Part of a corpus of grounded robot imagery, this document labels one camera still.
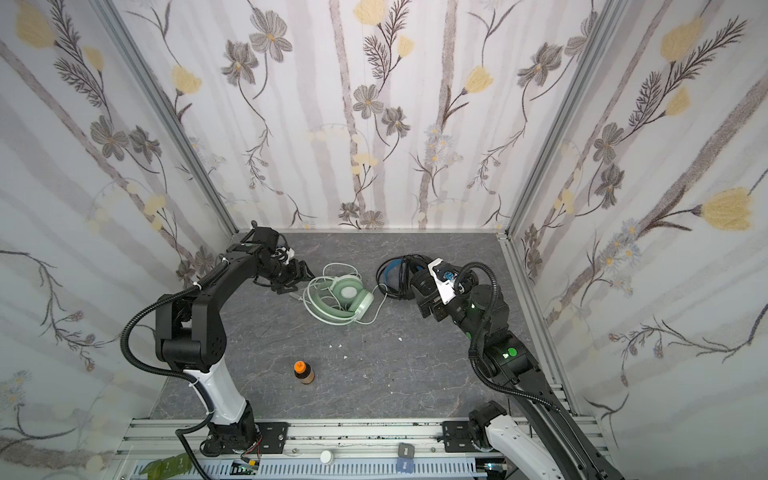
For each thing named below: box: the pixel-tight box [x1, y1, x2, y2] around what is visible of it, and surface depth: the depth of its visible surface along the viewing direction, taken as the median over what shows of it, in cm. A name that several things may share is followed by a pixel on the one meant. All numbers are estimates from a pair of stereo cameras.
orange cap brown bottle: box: [293, 360, 315, 384], surface depth 79 cm
